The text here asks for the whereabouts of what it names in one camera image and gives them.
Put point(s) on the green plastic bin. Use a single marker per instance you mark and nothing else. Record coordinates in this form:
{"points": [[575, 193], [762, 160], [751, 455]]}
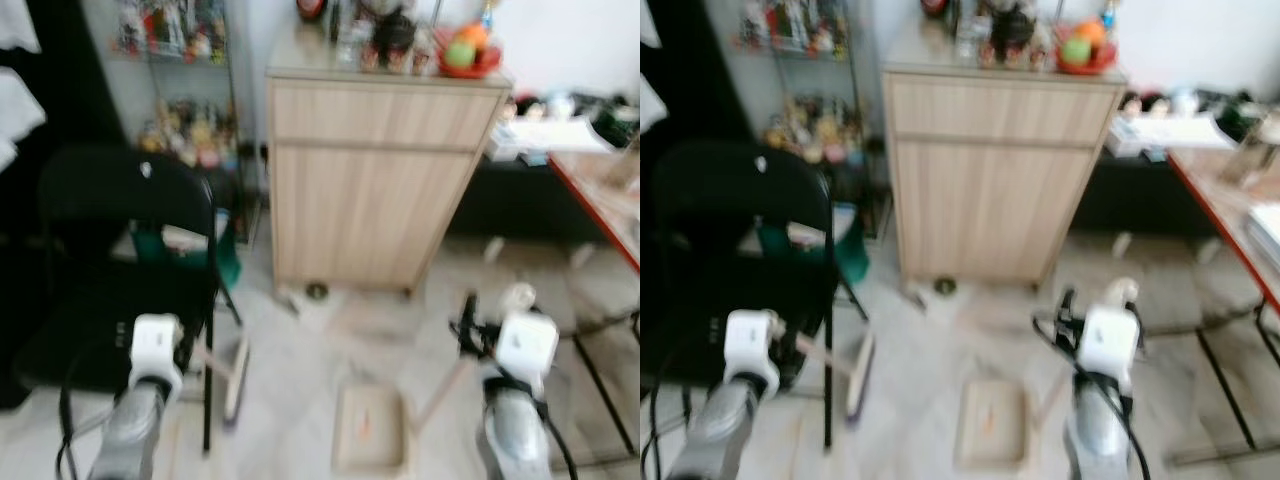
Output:
{"points": [[850, 255], [232, 262]]}

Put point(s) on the clear glass jar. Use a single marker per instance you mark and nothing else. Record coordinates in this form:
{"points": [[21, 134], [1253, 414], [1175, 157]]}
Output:
{"points": [[350, 40], [970, 35]]}

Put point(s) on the white paper stack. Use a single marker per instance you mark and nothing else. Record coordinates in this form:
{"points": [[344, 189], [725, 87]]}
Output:
{"points": [[550, 135], [1170, 133]]}

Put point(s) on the cream hand brush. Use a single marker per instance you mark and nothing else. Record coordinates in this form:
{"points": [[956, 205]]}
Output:
{"points": [[237, 385], [858, 380]]}

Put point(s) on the light wooden cabinet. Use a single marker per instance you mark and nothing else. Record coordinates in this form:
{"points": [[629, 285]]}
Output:
{"points": [[380, 190], [1000, 190]]}

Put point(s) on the red black ornament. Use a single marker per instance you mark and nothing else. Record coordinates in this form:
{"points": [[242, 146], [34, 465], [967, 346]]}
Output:
{"points": [[310, 8], [935, 5]]}

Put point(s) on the white hanging cloth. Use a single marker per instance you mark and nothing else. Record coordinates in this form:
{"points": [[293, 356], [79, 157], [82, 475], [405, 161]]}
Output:
{"points": [[15, 100], [648, 25], [15, 25], [648, 100]]}

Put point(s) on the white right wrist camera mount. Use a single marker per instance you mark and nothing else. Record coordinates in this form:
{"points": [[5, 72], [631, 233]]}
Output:
{"points": [[1108, 345], [527, 345]]}

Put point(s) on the metal shelf with figurines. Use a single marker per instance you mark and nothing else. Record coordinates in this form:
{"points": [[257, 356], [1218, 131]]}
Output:
{"points": [[810, 100], [185, 100]]}

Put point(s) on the white booklet pile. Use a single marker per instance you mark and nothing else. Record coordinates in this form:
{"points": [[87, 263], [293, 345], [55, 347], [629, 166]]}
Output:
{"points": [[1265, 235]]}

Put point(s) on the red edged folding table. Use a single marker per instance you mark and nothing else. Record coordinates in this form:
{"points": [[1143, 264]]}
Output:
{"points": [[1225, 205], [600, 200]]}

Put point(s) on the green apple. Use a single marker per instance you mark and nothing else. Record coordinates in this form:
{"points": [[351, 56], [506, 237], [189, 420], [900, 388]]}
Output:
{"points": [[1076, 50], [459, 55]]}

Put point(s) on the small blue bottle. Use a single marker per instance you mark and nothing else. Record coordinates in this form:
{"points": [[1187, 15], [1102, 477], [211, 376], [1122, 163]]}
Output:
{"points": [[1107, 15], [487, 15]]}

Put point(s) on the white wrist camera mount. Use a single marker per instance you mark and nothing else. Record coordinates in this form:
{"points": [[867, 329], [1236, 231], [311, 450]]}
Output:
{"points": [[1108, 345], [157, 345], [527, 345], [752, 350]]}

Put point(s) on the orange fruit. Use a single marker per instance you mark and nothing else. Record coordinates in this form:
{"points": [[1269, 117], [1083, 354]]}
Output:
{"points": [[1091, 32], [472, 37]]}

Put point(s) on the cream plastic dustpan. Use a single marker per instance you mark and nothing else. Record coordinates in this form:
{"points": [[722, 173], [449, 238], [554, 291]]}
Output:
{"points": [[370, 430], [990, 420]]}

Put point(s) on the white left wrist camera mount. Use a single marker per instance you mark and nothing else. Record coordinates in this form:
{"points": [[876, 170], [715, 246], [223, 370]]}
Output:
{"points": [[157, 345], [752, 350]]}

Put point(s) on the red fruit bowl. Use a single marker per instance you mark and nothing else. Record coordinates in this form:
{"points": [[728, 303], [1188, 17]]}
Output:
{"points": [[480, 68], [1100, 64]]}

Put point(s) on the black folding chair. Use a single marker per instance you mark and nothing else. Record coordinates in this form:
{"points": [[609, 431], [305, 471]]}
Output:
{"points": [[740, 200], [110, 200]]}

